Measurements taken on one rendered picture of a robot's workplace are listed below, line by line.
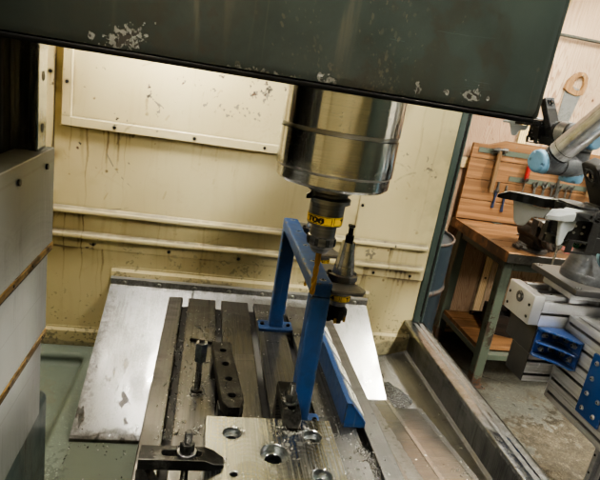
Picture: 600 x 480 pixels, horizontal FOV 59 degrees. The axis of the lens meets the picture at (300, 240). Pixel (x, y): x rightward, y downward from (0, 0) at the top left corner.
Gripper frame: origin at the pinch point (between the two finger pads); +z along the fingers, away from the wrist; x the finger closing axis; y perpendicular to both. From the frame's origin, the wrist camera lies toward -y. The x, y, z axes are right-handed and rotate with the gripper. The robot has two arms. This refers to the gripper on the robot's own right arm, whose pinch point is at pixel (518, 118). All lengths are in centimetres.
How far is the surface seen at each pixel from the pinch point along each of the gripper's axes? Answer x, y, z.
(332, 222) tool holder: -123, 1, -95
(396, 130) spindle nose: -117, -12, -99
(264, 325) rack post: -110, 53, -30
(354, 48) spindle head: -126, -22, -104
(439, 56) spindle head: -117, -21, -106
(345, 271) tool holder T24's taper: -107, 20, -70
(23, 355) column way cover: -166, 27, -72
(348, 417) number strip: -107, 52, -75
